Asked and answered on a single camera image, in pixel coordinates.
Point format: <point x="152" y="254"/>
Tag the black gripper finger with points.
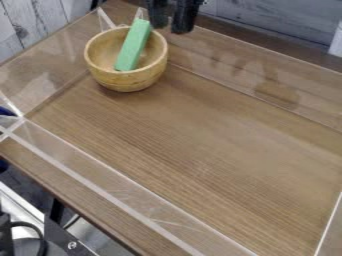
<point x="157" y="8"/>
<point x="185" y="16"/>

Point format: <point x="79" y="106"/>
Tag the green rectangular block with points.
<point x="133" y="45"/>

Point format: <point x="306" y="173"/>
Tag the black table leg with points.
<point x="57" y="211"/>

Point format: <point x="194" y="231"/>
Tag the metal bracket with screw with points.
<point x="63" y="244"/>

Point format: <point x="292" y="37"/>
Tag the white object at right edge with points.
<point x="336" y="46"/>

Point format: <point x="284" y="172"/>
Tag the clear acrylic tray walls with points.
<point x="216" y="164"/>

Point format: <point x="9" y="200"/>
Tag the brown wooden bowl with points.
<point x="101" y="53"/>

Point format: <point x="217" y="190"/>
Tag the blue object at left edge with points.
<point x="6" y="112"/>

